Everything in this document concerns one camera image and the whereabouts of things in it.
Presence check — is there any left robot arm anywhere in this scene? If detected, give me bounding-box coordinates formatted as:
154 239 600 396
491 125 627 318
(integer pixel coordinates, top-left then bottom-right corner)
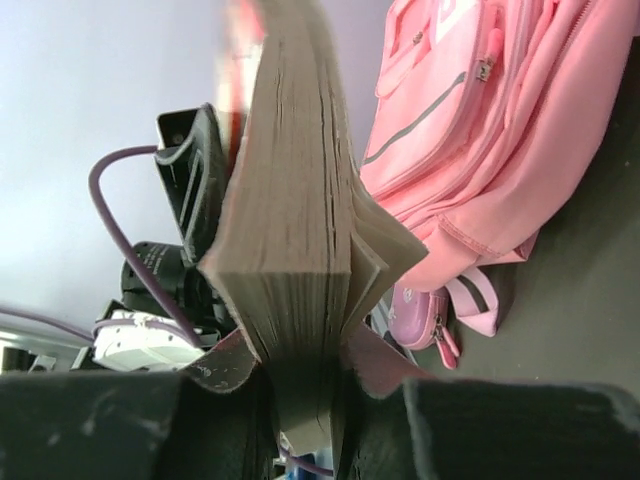
89 103 235 372

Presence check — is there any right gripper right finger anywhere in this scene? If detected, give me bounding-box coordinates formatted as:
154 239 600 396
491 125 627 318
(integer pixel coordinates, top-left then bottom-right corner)
331 324 640 480

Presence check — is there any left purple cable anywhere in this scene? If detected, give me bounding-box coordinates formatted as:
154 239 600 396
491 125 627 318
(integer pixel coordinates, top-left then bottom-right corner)
0 144 206 351

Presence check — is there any pink student backpack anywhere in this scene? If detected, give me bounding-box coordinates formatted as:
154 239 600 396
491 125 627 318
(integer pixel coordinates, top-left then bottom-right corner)
361 1 639 336

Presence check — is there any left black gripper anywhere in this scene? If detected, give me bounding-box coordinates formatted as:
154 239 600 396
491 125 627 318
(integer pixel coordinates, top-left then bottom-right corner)
120 103 235 330

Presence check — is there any red comic book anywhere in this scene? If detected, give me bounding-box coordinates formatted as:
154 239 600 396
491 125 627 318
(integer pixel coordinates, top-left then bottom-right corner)
199 1 426 455

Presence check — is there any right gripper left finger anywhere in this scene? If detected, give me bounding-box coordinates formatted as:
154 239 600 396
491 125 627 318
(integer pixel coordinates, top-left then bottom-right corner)
0 331 281 480

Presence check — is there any purple cartoon pencil case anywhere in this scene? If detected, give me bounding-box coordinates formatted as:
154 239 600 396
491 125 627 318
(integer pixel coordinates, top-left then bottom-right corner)
388 285 461 369

